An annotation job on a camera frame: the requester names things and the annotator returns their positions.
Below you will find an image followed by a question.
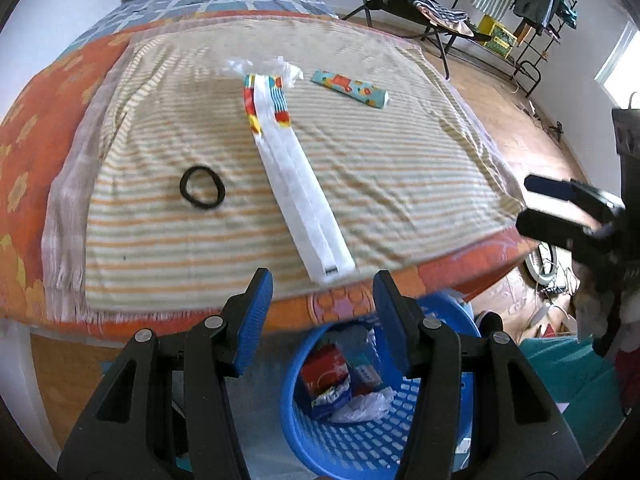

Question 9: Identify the grey fringed cloth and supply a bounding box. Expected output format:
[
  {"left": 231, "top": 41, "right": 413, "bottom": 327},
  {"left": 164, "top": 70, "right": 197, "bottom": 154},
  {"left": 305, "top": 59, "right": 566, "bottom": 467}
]
[{"left": 40, "top": 15, "right": 526, "bottom": 323}]

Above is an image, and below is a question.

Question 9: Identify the black metal drying rack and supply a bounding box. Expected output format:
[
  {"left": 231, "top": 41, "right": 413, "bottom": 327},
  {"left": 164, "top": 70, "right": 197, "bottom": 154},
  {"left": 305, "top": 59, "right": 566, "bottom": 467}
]
[{"left": 445, "top": 0, "right": 581, "bottom": 98}]

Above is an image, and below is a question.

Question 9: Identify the long white packet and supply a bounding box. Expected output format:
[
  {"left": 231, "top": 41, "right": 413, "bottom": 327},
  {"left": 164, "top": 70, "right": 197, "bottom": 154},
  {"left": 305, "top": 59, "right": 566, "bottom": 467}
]
[{"left": 241, "top": 72, "right": 357, "bottom": 283}]

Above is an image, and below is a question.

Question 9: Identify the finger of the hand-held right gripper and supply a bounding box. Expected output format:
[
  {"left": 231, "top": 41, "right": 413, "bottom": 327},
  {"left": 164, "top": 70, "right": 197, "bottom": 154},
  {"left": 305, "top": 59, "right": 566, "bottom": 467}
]
[
  {"left": 524, "top": 174, "right": 626, "bottom": 221},
  {"left": 516, "top": 207, "right": 616, "bottom": 261}
]

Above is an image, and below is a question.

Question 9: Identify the blue plastic basket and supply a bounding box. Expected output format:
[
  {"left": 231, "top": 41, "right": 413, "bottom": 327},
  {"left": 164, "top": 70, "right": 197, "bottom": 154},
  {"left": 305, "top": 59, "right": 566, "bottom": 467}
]
[{"left": 280, "top": 292, "right": 483, "bottom": 478}]

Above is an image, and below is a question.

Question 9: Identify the yellow green box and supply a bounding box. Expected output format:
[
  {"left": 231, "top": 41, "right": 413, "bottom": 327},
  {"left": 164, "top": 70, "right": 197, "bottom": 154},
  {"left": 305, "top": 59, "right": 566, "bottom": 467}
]
[{"left": 477, "top": 14, "right": 518, "bottom": 56}]

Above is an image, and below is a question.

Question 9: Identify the black hair tie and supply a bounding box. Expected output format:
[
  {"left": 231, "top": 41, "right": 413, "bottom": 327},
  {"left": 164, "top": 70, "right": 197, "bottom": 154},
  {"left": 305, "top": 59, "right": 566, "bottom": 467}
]
[{"left": 180, "top": 165, "right": 227, "bottom": 209}]

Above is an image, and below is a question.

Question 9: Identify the clear plastic wrapper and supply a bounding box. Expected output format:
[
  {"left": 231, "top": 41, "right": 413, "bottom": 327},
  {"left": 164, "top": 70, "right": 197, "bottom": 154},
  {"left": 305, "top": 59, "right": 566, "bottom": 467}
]
[{"left": 225, "top": 55, "right": 304, "bottom": 88}]

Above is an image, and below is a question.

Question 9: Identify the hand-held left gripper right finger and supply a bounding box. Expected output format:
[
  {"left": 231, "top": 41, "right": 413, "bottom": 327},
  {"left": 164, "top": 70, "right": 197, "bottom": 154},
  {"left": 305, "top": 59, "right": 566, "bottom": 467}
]
[{"left": 372, "top": 270, "right": 586, "bottom": 480}]

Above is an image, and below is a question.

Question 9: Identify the person's right hand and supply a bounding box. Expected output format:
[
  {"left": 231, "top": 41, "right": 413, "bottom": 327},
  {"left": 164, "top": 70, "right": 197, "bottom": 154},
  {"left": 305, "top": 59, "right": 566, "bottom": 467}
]
[{"left": 572, "top": 260, "right": 623, "bottom": 356}]

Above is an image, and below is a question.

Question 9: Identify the orange floral blanket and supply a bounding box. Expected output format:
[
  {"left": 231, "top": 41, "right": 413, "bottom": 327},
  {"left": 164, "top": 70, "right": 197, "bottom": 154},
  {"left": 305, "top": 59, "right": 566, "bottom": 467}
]
[{"left": 0, "top": 10, "right": 543, "bottom": 341}]

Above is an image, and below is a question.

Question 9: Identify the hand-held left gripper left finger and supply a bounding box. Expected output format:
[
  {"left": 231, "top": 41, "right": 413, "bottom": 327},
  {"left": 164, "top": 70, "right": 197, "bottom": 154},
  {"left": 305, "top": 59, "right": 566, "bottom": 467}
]
[{"left": 57, "top": 267, "right": 275, "bottom": 480}]

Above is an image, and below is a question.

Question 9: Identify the striped yellow towel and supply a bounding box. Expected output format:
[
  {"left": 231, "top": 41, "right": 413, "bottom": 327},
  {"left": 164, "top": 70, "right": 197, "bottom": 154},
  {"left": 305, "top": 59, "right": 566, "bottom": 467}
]
[{"left": 85, "top": 17, "right": 526, "bottom": 311}]

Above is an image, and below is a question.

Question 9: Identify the red packet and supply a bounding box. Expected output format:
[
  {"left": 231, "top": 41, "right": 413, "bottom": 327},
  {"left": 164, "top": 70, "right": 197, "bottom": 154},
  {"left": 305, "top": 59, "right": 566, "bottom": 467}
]
[{"left": 300, "top": 344, "right": 353, "bottom": 408}]

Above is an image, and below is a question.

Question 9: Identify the checked cloth on chair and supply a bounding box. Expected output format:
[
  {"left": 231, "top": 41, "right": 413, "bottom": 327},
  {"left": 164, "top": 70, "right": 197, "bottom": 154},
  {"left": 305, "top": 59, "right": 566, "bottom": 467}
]
[{"left": 385, "top": 0, "right": 476, "bottom": 36}]

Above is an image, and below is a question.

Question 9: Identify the bright window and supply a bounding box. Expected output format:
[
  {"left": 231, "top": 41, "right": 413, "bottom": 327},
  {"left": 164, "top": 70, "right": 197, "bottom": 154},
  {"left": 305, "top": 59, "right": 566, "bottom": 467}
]
[{"left": 595, "top": 20, "right": 640, "bottom": 106}]

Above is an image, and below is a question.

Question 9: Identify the teal cloth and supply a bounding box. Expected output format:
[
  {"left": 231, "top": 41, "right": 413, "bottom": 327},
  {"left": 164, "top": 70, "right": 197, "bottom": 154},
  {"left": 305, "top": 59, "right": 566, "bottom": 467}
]
[{"left": 520, "top": 335, "right": 626, "bottom": 466}]

